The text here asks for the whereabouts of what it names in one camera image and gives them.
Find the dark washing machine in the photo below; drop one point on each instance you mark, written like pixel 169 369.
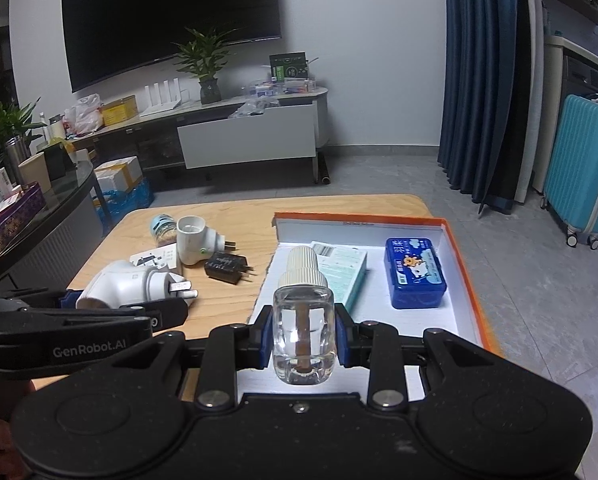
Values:
pixel 586 77

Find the white and pink plastic bag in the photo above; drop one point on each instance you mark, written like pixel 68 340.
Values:
pixel 84 117

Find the yellow box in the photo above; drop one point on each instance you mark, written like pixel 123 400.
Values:
pixel 120 112

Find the toothpick jar light blue lid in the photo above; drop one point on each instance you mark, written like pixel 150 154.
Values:
pixel 163 230

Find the beige cup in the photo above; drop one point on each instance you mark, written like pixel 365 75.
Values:
pixel 35 174

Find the black rolled mat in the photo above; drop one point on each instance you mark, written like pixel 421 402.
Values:
pixel 324 170

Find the leafy potted plant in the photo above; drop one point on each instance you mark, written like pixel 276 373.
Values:
pixel 9 125

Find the blue curtain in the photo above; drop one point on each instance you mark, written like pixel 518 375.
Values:
pixel 479 85

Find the black and green box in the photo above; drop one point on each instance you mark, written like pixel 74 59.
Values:
pixel 289 67

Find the potted bamboo plant dark vase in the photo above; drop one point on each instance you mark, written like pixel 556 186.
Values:
pixel 206 67

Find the clear bag of dark things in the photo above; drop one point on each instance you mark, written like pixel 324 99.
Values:
pixel 251 109

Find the clear liquid bottle white cap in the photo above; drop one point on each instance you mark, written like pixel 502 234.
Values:
pixel 304 320

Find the steel cup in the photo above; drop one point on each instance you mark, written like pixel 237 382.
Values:
pixel 18 160

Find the black container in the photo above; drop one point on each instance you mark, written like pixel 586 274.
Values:
pixel 55 162

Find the black television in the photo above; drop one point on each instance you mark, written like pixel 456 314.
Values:
pixel 169 15

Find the white charger packaging box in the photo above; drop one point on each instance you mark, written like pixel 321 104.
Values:
pixel 166 257

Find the cardboard box with tape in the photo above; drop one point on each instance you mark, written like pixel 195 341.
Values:
pixel 119 172

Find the clear plastic storage boxes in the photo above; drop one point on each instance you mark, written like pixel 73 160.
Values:
pixel 286 89

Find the white plug-in heater green light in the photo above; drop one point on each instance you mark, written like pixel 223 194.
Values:
pixel 194 240

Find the purple patterned box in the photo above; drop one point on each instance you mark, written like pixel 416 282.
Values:
pixel 14 220

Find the orange-edged cardboard box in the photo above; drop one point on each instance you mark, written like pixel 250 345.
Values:
pixel 419 335

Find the teal suitcase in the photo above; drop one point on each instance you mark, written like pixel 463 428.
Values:
pixel 579 170

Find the television stand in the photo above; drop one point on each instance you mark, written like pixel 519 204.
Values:
pixel 149 142

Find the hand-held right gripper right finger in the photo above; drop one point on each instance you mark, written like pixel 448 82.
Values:
pixel 340 336

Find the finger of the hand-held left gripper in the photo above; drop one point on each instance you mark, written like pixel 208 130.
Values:
pixel 171 310
pixel 71 299

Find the blue pack of bottles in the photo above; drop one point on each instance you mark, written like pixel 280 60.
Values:
pixel 126 202

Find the teal and white carton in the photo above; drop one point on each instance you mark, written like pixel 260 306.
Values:
pixel 346 275

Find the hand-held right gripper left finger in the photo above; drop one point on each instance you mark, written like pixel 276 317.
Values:
pixel 265 336

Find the white router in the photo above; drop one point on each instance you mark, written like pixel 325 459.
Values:
pixel 161 97

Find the black wall charger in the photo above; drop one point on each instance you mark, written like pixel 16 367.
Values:
pixel 224 267

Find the blue tissue packet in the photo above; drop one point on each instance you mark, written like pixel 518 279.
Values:
pixel 416 275

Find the glass coffee table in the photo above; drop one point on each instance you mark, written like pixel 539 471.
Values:
pixel 54 230

